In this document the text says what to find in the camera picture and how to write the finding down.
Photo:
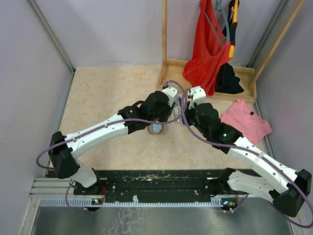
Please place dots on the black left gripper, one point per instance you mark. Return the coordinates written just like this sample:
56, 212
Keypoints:
169, 108

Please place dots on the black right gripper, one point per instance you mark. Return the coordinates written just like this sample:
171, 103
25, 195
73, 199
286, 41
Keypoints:
186, 116

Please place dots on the light blue cloth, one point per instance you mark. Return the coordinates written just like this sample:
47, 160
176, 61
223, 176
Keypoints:
157, 128

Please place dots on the plaid brown glasses case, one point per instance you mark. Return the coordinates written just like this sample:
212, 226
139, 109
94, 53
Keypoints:
150, 128

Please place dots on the white sunglasses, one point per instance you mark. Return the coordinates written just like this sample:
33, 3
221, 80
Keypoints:
177, 110

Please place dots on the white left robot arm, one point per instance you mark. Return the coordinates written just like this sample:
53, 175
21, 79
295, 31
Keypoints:
66, 149

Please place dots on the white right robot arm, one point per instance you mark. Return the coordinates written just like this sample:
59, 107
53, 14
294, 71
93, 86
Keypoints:
282, 186

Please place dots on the wooden clothes rack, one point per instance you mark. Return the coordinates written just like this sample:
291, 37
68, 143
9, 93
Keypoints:
172, 68

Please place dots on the pink folded shirt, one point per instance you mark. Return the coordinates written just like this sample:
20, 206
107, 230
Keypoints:
240, 116

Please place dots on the black garment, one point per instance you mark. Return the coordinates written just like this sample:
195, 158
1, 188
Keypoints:
227, 82

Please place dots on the red garment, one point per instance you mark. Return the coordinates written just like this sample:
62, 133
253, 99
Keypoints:
210, 50

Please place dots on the yellow black hanger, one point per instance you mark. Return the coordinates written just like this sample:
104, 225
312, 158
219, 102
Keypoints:
230, 29

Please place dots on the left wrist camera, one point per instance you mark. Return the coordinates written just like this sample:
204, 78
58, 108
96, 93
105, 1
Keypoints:
170, 91

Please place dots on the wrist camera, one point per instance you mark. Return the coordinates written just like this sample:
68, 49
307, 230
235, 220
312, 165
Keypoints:
170, 91
197, 95

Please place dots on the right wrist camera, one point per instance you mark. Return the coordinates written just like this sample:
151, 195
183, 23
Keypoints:
197, 95

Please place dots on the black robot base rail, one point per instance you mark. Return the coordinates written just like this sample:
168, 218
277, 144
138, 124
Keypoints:
159, 186

